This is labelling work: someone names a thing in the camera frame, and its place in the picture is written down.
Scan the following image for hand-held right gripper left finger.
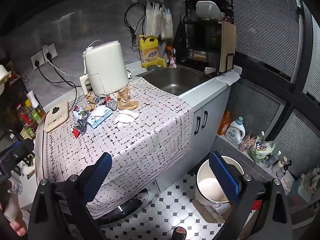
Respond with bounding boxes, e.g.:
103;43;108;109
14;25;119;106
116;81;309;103
27;152;112;240

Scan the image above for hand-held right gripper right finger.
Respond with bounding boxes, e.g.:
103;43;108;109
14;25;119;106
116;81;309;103
209;151;293;240

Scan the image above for white round bucket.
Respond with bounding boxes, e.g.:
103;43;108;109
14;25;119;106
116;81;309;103
196;155;245;205

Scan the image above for blue medicine box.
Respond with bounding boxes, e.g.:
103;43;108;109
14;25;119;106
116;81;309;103
87;106;113;129

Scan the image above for white tissue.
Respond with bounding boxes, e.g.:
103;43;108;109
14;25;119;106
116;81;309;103
114;111;139;125

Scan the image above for large brown paper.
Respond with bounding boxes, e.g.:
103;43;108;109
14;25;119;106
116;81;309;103
117;85;139;111

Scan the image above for person's left hand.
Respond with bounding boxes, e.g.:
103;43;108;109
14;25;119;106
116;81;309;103
0;180;27;238

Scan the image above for red label sauce bottle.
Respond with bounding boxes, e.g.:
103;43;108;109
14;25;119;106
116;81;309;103
15;103;37;140

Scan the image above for flat cardboard piece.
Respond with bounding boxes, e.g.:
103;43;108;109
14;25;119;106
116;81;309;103
199;202;237;225

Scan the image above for pink printed pouch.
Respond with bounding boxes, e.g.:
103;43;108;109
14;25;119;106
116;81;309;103
239;131;258;153

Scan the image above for washing machine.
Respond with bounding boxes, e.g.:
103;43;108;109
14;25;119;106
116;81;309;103
94;187;151;227

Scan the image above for green label oil bottle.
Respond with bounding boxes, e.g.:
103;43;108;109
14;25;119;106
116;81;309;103
25;99;46;125

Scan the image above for white laundry detergent bottle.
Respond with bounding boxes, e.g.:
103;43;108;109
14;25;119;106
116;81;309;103
226;117;246;146

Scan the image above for green white refill pouch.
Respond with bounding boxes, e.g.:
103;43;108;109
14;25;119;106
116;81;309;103
249;131;276;163

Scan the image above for orange bottle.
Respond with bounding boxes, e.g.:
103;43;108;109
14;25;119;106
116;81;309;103
217;111;231;136

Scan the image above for wooden cutting board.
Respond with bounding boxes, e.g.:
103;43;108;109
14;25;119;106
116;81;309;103
43;100;70;133

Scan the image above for white sink cabinet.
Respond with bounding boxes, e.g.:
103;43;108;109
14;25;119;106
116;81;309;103
154;84;231;194

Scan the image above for dark foil wrapper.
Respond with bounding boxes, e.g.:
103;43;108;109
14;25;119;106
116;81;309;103
71;110;89;138

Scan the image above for white top spray bottle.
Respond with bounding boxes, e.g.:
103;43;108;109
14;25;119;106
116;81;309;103
26;91;38;106

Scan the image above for small toiletry bottles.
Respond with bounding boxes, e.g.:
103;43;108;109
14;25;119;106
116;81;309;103
265;151;293;178

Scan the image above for black patterned tablecloth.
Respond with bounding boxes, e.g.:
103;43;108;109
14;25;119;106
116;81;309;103
34;76;195;218

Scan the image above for black slipper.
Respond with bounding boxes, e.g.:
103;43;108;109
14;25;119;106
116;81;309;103
172;226;187;240

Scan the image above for white dish cloth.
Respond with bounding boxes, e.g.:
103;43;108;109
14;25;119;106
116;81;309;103
215;69;241;86

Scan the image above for steel sink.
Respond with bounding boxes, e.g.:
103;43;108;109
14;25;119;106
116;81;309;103
142;66;212;97

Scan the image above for cream air fryer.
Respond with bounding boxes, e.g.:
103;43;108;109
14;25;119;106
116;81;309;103
79;41;129;97

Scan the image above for steel pot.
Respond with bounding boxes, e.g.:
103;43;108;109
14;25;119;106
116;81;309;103
187;49;209;62

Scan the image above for faucet with pink filter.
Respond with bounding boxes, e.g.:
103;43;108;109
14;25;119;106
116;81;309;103
169;47;178;68

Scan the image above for pale cutting board on rack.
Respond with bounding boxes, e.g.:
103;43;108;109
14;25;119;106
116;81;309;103
219;21;236;73

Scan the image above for yellow dish soap bottle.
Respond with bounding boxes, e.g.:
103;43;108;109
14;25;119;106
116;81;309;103
139;35;161;68

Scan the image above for black dish rack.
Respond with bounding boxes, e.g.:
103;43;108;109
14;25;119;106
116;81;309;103
182;0;236;77

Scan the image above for grey window blinds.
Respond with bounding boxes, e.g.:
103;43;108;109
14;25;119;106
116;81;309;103
206;0;320;173

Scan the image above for hanging plastic bags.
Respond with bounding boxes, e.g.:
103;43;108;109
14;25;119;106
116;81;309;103
144;0;174;40

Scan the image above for white plastic container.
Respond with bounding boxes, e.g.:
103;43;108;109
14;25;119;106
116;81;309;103
196;1;225;21

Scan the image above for black power cable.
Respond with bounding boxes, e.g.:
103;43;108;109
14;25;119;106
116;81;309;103
35;54;82;105

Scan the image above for white power cable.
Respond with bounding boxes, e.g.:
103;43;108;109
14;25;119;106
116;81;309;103
44;40;104;77

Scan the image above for wall sockets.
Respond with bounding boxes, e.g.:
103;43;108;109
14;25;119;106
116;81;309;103
31;43;58;70

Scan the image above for hanging black cable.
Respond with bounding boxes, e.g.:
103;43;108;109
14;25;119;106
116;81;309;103
124;2;147;47

